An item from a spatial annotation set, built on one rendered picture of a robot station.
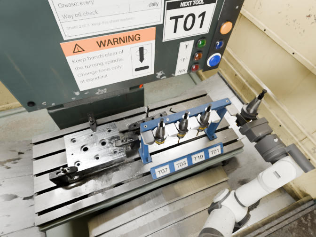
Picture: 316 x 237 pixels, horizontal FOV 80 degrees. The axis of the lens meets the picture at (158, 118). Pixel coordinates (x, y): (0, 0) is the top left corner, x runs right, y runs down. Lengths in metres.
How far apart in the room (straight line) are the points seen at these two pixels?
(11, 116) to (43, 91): 1.60
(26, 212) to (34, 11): 1.28
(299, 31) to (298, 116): 0.44
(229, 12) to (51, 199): 1.08
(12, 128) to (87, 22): 1.65
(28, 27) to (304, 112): 1.22
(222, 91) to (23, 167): 1.54
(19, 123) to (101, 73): 1.58
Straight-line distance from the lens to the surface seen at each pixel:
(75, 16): 0.32
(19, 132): 1.87
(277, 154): 0.77
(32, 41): 0.34
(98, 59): 0.36
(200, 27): 0.41
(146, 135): 0.82
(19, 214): 1.47
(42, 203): 1.18
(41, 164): 1.25
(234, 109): 1.00
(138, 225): 1.20
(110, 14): 0.33
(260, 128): 0.81
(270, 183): 0.77
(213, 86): 1.66
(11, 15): 0.33
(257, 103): 0.77
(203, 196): 1.28
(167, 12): 0.36
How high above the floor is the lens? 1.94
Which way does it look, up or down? 56 degrees down
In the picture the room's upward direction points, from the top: 5 degrees clockwise
